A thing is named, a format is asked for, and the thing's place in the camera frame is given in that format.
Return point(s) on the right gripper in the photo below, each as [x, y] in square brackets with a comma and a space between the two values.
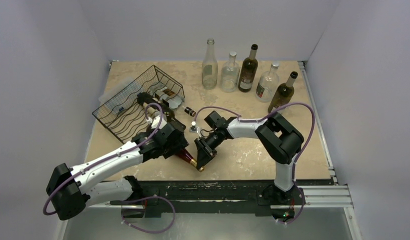
[203, 147]

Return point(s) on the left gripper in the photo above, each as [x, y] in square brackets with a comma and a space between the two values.
[180, 144]

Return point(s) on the red wine bottle gold foil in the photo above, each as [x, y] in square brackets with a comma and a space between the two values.
[185, 155]

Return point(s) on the dark bottle black cap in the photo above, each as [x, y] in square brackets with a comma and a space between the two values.
[152, 112]

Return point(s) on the clear bottle black cap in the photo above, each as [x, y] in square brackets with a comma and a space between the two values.
[173, 100]

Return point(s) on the tall clear bottle no cap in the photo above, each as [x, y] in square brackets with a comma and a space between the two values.
[209, 66]

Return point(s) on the clear round bottle silver cap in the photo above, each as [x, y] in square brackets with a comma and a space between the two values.
[230, 73]

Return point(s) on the dark green bottle silver foil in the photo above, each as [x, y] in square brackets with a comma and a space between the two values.
[248, 70]

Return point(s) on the dark bottle grey foil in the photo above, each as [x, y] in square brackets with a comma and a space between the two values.
[283, 93]

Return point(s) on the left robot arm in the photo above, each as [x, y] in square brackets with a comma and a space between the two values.
[71, 189]

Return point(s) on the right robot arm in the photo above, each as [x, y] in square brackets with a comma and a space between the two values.
[282, 141]

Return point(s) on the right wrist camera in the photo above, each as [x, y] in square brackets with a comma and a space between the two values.
[194, 128]

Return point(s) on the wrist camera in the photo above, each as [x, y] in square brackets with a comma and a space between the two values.
[194, 128]
[155, 122]

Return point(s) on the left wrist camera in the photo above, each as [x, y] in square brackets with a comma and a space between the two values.
[155, 122]

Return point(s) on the black wire wine rack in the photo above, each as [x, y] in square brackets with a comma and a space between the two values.
[123, 115]

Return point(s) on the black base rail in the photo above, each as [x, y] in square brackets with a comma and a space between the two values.
[214, 197]

